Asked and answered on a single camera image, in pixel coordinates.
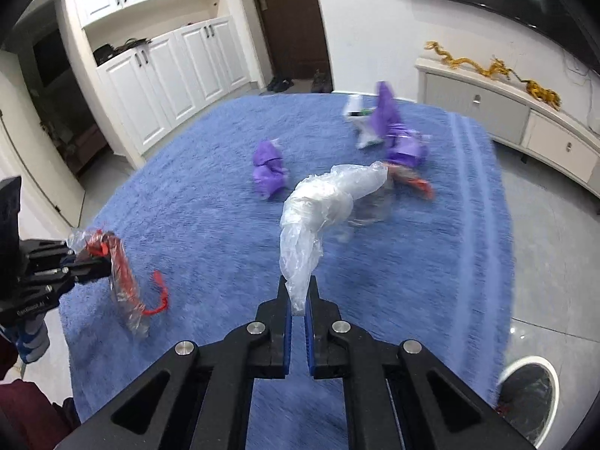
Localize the white wall cabinet unit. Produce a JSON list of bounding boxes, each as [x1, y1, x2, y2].
[[58, 0, 252, 168]]

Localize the white round trash bin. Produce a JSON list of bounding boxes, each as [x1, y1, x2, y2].
[[496, 355, 560, 449]]

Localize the white paper pack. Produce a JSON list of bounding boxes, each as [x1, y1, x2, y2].
[[343, 94, 383, 149]]

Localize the clear wrapper with red strip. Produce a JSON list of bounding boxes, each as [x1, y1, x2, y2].
[[67, 229, 170, 338]]

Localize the small purple wrapper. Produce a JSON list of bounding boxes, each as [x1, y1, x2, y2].
[[252, 139, 289, 199]]

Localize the purple tissue pack wrapper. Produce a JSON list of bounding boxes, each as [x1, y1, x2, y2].
[[370, 81, 429, 169]]

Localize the clear plastic bag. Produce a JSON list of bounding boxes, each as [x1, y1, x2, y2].
[[280, 162, 389, 316]]

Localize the golden dragon ornament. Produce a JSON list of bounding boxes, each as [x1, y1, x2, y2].
[[424, 41, 510, 79]]

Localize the red snack wrapper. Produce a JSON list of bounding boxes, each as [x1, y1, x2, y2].
[[384, 162, 434, 200]]

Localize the black shoes by door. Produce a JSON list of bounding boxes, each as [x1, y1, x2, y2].
[[267, 76, 294, 93]]

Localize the blue white gloved left hand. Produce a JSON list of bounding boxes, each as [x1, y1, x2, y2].
[[1, 314, 50, 365]]

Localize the blue towel table cover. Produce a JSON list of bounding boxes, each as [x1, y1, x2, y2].
[[61, 96, 519, 449]]

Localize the brown shoes by door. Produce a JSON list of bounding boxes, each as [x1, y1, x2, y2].
[[310, 70, 333, 93]]

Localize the dark brown entrance door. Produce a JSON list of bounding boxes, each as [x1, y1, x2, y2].
[[255, 0, 333, 87]]

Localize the white TV console cabinet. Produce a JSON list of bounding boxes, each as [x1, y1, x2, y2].
[[415, 58, 599, 195]]

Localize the golden tiger ornament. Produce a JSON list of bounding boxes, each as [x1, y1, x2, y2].
[[525, 79, 561, 111]]

